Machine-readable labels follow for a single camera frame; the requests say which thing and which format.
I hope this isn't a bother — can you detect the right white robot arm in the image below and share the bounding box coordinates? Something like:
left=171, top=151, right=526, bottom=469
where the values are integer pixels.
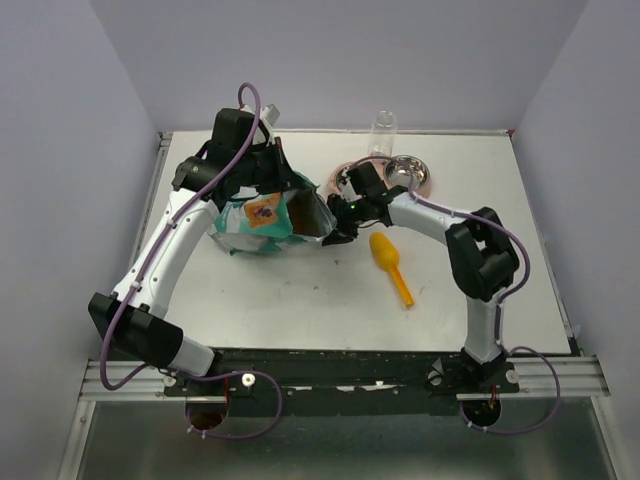
left=323, top=159, right=520, bottom=392

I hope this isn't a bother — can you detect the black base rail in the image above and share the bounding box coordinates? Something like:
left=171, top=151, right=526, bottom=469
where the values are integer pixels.
left=164, top=348, right=519, bottom=417

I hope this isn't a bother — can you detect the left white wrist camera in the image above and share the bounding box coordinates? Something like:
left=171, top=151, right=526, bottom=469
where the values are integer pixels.
left=254, top=103, right=280, bottom=143

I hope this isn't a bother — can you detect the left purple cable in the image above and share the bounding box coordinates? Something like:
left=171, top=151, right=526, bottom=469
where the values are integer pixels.
left=98, top=82, right=284, bottom=442

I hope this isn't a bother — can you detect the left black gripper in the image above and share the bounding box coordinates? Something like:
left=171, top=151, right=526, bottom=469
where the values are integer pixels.
left=236, top=136, right=303, bottom=195

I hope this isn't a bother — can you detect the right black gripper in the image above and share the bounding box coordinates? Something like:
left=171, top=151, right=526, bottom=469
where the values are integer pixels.
left=311, top=193, right=370, bottom=247

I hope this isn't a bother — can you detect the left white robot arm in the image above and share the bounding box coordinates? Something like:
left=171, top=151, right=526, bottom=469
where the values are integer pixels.
left=88, top=105, right=304, bottom=395

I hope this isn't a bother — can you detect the yellow plastic scoop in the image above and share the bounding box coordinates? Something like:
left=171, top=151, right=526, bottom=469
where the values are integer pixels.
left=369, top=232, right=415, bottom=309

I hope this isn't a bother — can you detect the pink double pet bowl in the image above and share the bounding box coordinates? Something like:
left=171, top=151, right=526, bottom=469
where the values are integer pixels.
left=326, top=155, right=432, bottom=198

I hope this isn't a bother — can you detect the clear water bottle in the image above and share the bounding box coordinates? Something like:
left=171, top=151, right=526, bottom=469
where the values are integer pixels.
left=367, top=110, right=397, bottom=157

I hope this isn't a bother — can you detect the teal dog food bag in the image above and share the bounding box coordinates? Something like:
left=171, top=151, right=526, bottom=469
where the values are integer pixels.
left=208, top=172, right=337, bottom=255

